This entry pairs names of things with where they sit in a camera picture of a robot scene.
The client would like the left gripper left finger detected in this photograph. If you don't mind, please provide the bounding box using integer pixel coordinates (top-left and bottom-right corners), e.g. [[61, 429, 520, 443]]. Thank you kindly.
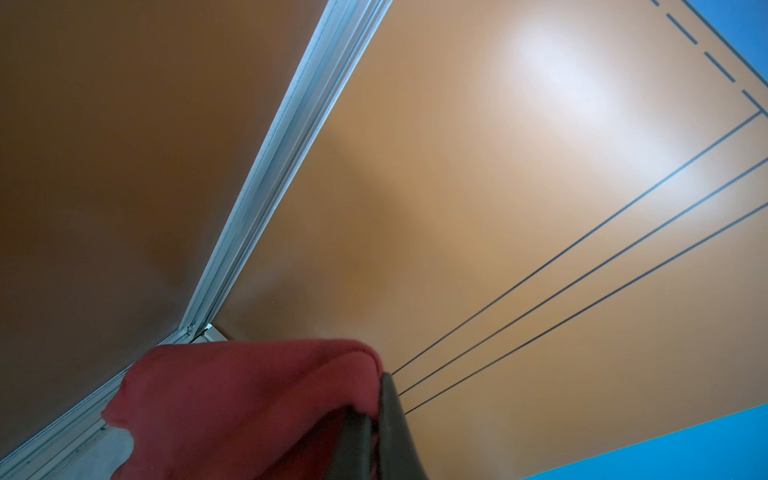
[[324, 408, 374, 480]]

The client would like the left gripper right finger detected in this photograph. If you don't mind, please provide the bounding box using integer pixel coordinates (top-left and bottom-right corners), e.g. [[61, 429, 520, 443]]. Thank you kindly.
[[377, 373, 428, 480]]

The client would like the dark red cloth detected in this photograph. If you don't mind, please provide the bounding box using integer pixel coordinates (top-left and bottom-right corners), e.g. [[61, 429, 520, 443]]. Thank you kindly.
[[102, 340, 383, 479]]

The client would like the left aluminium corner post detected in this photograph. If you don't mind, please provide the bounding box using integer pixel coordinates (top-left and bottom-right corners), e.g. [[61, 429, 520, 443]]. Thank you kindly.
[[1, 1, 389, 479]]

